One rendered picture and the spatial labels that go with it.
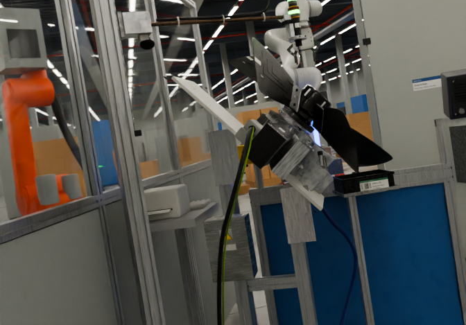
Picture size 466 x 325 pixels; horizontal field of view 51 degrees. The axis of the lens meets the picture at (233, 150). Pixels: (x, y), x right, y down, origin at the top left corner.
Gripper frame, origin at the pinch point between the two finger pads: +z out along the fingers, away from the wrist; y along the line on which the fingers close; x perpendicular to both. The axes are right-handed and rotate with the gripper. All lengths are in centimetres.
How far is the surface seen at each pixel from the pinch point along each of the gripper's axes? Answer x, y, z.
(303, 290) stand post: 67, 8, 90
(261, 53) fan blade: 82, 9, 6
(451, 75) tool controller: 20, -60, 20
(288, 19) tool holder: 54, 1, -9
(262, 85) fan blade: 89, 9, 18
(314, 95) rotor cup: 65, -5, 22
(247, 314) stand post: 68, 30, 97
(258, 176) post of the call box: 15, 28, 52
